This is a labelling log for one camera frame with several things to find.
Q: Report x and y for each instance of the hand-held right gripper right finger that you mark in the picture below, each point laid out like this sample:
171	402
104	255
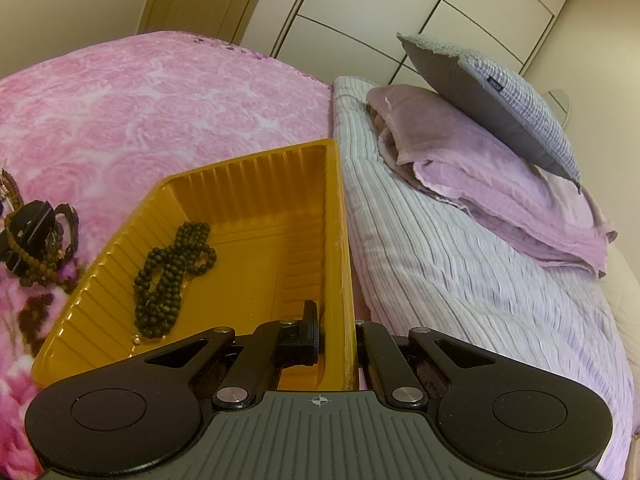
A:
367	340

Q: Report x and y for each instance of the yellow plastic tray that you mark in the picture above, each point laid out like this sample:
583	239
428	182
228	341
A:
280	220

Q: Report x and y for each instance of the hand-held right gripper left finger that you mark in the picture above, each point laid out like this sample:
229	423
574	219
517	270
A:
307	335

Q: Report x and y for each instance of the cream bed headboard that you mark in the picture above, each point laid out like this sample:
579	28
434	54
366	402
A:
622	290

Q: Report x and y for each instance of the cream wardrobe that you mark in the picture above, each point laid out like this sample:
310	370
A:
375	5

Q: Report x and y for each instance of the wooden door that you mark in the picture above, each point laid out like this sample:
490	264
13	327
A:
200	0

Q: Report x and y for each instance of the purple towel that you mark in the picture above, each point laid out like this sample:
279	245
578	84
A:
500	185

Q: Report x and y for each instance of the pink floral blanket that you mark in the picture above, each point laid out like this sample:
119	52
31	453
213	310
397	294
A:
150	110

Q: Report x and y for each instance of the grey pillow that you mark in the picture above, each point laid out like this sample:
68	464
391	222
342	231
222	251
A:
475	95

